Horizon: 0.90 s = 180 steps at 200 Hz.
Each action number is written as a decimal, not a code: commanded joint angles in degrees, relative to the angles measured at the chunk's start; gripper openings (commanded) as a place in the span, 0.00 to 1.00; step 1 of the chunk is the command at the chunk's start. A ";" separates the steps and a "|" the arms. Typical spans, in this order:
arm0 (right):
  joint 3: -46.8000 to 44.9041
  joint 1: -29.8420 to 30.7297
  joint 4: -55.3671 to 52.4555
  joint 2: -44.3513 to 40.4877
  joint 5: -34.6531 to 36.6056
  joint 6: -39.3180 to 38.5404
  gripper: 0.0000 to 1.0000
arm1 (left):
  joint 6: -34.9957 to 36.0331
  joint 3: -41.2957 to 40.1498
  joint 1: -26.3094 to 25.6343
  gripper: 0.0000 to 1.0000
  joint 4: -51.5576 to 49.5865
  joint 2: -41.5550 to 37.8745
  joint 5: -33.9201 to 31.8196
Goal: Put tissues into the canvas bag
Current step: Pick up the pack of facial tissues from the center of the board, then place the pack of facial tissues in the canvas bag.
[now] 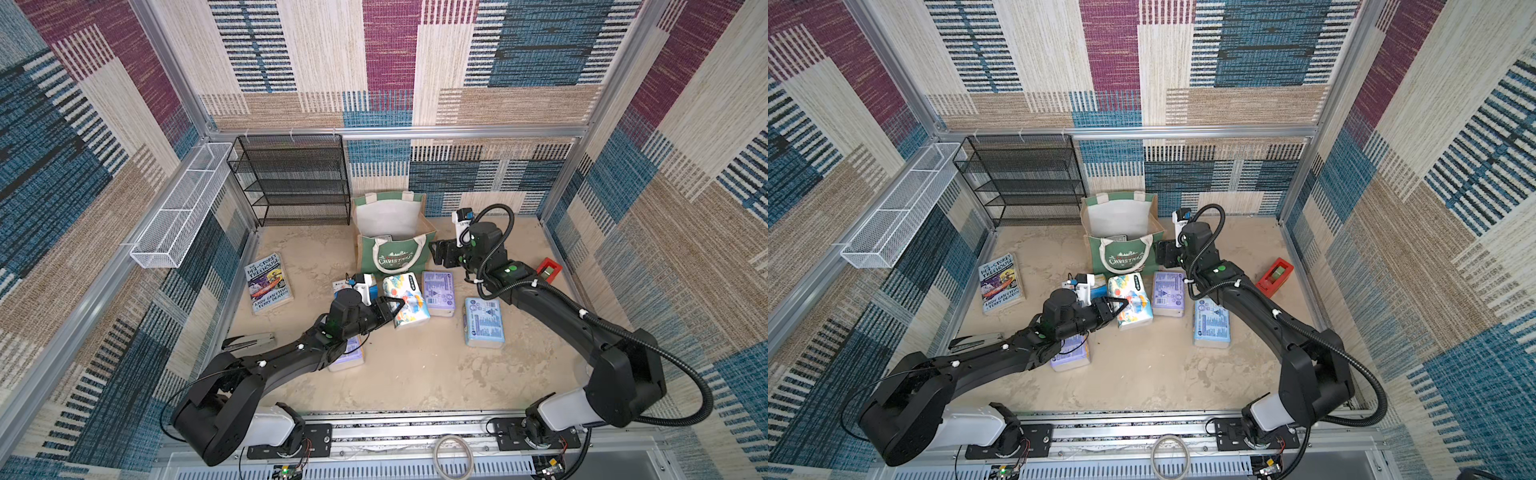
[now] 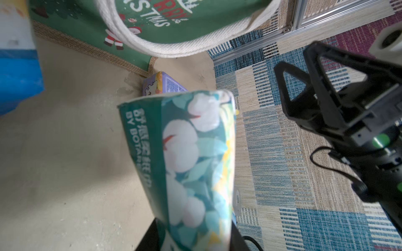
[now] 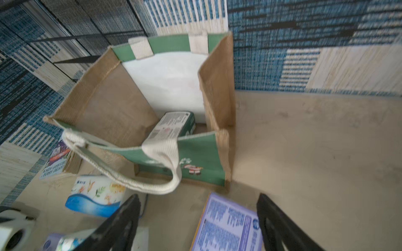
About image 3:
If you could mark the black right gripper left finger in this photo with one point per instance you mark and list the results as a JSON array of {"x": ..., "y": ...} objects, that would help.
[{"x": 126, "y": 217}]

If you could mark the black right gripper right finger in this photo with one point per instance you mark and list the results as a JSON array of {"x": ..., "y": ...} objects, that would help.
[{"x": 279, "y": 232}]

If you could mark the green Botare tissue pack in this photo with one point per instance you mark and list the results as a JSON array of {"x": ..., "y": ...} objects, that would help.
[{"x": 173, "y": 125}]

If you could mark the white blue floral tissue pack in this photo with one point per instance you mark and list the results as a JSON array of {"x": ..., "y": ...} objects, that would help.
[{"x": 91, "y": 240}]

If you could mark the green burlap Christmas canvas bag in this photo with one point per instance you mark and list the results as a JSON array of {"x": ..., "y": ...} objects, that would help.
[{"x": 119, "y": 100}]

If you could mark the blue wave tissue pack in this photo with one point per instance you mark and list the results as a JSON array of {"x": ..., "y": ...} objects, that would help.
[{"x": 96, "y": 195}]

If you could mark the purple tissue pack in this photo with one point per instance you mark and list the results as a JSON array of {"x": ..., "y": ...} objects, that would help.
[{"x": 227, "y": 226}]

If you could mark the colourful paperback book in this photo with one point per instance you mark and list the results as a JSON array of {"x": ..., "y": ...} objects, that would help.
[{"x": 62, "y": 163}]

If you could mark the black wire mesh shelf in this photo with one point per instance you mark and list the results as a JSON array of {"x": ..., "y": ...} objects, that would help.
[{"x": 56, "y": 41}]

